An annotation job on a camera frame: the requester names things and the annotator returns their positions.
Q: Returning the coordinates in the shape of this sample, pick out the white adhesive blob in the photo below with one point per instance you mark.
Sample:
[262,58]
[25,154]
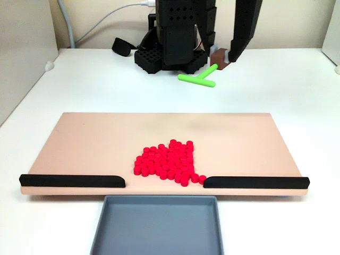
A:
[49,66]
[337,69]

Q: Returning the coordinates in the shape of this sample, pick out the green T pusher brown block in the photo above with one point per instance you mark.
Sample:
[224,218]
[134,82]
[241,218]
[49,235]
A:
[196,80]

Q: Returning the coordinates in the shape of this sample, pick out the grey square tray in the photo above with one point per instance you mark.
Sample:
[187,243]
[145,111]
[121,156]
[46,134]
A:
[159,228]

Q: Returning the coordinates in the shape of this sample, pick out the pink flat board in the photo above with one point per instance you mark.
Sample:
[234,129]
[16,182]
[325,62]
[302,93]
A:
[93,143]

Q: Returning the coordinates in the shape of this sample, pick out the white partition panel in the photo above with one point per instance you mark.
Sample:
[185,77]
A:
[332,32]
[21,74]

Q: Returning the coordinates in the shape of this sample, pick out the black foam strip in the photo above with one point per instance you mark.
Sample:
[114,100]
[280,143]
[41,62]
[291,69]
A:
[71,181]
[255,182]

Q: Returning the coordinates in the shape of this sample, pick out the red granule pile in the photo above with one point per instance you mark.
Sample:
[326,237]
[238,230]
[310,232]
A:
[164,162]

